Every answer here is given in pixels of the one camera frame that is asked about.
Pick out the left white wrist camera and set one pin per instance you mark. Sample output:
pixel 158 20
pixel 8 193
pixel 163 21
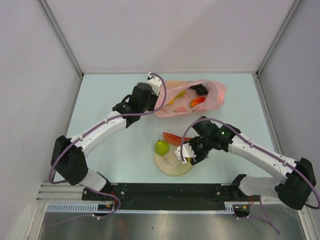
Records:
pixel 155 82

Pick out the yellow fake lemon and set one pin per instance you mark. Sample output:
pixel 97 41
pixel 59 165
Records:
pixel 171 102

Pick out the red orange fake fruit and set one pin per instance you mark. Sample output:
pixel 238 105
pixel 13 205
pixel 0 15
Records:
pixel 196 101

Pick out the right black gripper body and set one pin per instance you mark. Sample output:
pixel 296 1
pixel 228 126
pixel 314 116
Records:
pixel 201 146

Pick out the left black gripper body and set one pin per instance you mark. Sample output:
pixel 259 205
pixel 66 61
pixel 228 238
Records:
pixel 149 106

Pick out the round cream plate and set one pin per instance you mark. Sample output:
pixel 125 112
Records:
pixel 170 165

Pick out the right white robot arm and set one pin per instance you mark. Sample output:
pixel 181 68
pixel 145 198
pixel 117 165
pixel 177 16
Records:
pixel 291 181

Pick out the green fake pear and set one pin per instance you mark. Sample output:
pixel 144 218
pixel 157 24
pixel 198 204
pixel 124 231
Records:
pixel 161 147

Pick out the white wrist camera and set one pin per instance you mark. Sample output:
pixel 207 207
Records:
pixel 155 82
pixel 183 152

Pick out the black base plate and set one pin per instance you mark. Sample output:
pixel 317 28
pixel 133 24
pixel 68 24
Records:
pixel 178 196

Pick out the red watermelon slice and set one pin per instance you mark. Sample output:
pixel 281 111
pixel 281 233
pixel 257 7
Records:
pixel 172 139

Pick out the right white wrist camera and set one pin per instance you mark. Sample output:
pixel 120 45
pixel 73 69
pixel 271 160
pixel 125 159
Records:
pixel 183 152

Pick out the dark fake grape bunch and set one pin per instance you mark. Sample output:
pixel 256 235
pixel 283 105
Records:
pixel 200 89

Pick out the pink plastic bag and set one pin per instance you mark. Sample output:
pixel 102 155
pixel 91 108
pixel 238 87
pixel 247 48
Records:
pixel 188 97

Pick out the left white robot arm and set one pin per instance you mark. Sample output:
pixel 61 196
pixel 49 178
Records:
pixel 69 154

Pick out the yellow fake fruit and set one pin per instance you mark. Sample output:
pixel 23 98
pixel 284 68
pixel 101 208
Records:
pixel 181 94

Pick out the white slotted cable duct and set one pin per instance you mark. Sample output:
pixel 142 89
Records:
pixel 97 208

